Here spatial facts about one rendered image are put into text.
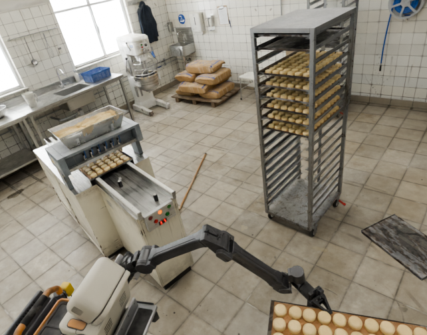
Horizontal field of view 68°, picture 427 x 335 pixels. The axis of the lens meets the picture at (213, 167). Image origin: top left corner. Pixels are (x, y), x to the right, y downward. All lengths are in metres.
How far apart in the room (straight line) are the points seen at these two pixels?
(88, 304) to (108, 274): 0.13
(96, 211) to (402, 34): 4.50
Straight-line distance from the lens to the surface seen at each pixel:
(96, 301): 1.33
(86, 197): 2.87
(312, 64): 2.23
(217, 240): 1.28
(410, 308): 2.82
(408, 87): 5.54
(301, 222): 3.04
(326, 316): 1.46
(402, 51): 5.40
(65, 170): 2.71
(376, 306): 2.76
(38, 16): 6.04
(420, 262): 3.09
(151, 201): 2.40
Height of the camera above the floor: 2.24
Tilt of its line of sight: 32 degrees down
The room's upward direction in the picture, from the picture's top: 10 degrees counter-clockwise
